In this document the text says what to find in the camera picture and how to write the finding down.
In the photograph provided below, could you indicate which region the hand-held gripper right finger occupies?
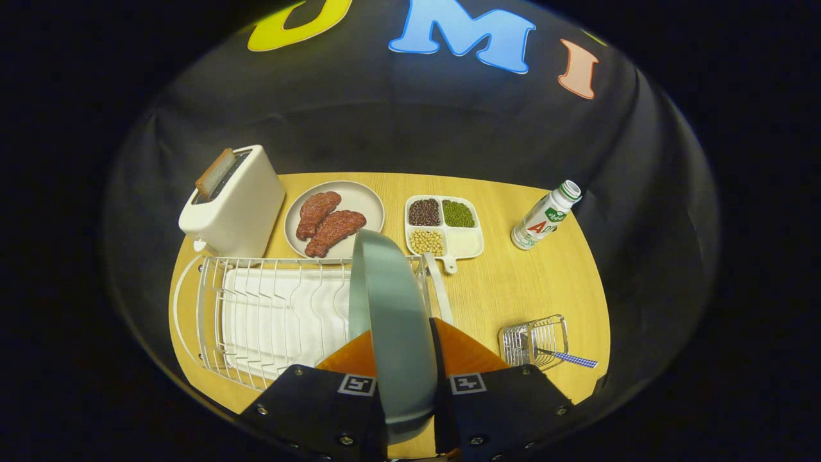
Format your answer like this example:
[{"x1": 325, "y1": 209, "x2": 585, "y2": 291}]
[{"x1": 428, "y1": 318, "x2": 575, "y2": 462}]

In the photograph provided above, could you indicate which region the white divided tray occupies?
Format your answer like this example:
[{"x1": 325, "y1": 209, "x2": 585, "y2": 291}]
[{"x1": 404, "y1": 195, "x2": 484, "y2": 275}]

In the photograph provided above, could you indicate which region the white-tipped spoon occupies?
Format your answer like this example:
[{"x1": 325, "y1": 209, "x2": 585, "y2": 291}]
[{"x1": 536, "y1": 348, "x2": 598, "y2": 369}]

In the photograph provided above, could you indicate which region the white toaster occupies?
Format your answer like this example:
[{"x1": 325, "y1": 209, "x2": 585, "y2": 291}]
[{"x1": 178, "y1": 144, "x2": 286, "y2": 259}]

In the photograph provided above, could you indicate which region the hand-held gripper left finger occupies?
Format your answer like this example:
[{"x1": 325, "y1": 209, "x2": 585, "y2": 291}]
[{"x1": 239, "y1": 330, "x2": 389, "y2": 462}]

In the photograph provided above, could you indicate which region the pale green plate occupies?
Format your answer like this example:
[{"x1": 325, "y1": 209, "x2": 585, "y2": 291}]
[{"x1": 348, "y1": 230, "x2": 440, "y2": 445}]

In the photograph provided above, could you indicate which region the white drip tray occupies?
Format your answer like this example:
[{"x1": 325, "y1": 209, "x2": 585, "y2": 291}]
[{"x1": 221, "y1": 266, "x2": 360, "y2": 379}]

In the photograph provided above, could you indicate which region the white wire dish rack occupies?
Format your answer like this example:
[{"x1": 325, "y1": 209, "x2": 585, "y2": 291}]
[{"x1": 172, "y1": 253, "x2": 455, "y2": 392}]

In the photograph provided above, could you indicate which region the brown meat steak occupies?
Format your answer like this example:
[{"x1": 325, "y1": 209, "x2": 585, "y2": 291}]
[
  {"x1": 296, "y1": 191, "x2": 342, "y2": 241},
  {"x1": 304, "y1": 210, "x2": 367, "y2": 258}
]

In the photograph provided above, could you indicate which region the beige round plate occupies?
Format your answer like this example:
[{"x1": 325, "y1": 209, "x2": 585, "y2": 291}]
[{"x1": 284, "y1": 180, "x2": 385, "y2": 261}]

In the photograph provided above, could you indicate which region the pile of dark red beans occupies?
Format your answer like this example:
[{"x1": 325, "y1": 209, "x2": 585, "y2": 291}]
[{"x1": 409, "y1": 198, "x2": 441, "y2": 227}]

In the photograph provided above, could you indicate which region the toast bread slice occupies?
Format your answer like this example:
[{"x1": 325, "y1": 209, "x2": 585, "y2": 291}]
[{"x1": 195, "y1": 148, "x2": 237, "y2": 198}]

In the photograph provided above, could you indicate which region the black backdrop cloth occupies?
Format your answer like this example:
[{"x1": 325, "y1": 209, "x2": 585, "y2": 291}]
[{"x1": 103, "y1": 0, "x2": 719, "y2": 418}]

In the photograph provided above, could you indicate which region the metal wire basket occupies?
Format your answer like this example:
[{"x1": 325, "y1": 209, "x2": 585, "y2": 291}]
[{"x1": 498, "y1": 314, "x2": 570, "y2": 372}]

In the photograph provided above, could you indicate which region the pile of green mung beans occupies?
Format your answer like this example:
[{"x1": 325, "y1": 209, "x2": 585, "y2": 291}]
[{"x1": 442, "y1": 200, "x2": 476, "y2": 228}]

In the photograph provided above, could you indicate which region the pile of yellow soybeans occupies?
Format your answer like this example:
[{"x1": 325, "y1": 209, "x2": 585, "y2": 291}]
[{"x1": 409, "y1": 230, "x2": 444, "y2": 256}]

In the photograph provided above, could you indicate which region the white milk bottle green label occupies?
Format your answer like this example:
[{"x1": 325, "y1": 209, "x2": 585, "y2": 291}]
[{"x1": 511, "y1": 180, "x2": 582, "y2": 251}]

